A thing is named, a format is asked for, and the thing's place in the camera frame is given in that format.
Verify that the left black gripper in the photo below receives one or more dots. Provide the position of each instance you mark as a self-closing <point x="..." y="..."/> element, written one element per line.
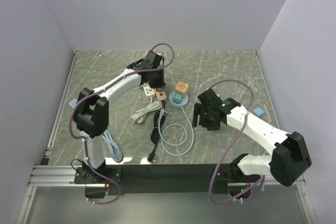
<point x="160" y="85"/>

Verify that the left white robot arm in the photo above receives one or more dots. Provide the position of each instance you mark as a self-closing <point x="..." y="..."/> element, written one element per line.
<point x="90" y="116"/>

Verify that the white cube power strip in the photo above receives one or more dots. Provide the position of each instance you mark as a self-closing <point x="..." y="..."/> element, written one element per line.
<point x="149" y="92"/>

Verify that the beige power strip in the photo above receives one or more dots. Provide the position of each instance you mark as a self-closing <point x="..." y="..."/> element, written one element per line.
<point x="160" y="94"/>

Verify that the black base bar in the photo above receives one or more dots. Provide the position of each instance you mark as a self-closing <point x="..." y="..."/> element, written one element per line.
<point x="178" y="178"/>

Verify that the blue power strip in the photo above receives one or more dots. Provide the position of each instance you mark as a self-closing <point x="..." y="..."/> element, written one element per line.
<point x="72" y="103"/>

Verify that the round blue socket hub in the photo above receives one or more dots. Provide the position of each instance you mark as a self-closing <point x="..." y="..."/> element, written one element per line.
<point x="182" y="104"/>

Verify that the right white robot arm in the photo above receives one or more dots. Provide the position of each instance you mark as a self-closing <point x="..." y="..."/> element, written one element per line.
<point x="288" y="156"/>

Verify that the teal charger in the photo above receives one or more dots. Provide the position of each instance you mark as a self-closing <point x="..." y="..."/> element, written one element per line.
<point x="176" y="98"/>

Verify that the orange cube charger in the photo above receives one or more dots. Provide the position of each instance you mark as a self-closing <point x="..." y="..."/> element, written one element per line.
<point x="181" y="88"/>

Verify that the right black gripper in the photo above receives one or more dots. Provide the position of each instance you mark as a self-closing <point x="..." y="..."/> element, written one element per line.
<point x="199" y="109"/>

